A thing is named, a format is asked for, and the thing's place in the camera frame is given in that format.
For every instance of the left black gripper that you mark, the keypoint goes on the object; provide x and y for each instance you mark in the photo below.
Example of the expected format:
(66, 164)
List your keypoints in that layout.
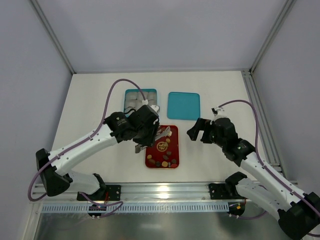
(152, 133)

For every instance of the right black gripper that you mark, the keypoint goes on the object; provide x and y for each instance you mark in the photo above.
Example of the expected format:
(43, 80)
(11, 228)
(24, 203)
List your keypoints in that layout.
(205, 131)

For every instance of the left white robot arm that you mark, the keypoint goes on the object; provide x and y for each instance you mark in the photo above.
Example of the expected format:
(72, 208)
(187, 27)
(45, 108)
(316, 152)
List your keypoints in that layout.
(56, 167)

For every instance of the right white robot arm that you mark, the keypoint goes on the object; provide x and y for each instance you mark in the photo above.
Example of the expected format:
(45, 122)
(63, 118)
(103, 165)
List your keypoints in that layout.
(296, 212)

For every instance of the caramel square chocolate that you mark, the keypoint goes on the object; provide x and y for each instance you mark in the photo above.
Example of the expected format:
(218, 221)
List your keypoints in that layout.
(164, 164)

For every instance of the red rectangular tray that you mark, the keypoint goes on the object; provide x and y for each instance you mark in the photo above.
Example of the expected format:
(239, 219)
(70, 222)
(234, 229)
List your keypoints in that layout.
(160, 148)

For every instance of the teal tin lid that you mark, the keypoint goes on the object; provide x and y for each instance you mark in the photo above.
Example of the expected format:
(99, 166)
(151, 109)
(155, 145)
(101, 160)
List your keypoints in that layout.
(183, 106)

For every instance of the teal tin box with cups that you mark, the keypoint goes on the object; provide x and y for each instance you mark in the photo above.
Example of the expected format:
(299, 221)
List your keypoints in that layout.
(133, 99)

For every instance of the aluminium rail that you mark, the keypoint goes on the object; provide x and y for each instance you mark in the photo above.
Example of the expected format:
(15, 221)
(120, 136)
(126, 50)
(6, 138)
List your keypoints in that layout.
(195, 191)

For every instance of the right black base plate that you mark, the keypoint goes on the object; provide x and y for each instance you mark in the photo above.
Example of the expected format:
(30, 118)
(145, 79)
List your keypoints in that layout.
(221, 191)

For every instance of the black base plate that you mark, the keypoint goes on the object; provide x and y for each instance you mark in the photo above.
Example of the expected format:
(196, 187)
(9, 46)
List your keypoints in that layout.
(112, 192)
(221, 191)

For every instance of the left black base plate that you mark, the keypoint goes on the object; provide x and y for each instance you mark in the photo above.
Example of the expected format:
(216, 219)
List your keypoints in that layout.
(112, 192)

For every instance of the right frame rail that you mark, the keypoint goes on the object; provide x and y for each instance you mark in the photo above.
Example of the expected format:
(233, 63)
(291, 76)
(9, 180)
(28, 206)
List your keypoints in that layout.
(268, 144)

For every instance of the slotted cable duct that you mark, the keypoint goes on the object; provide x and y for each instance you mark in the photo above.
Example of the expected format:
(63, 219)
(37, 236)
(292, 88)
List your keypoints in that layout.
(137, 207)

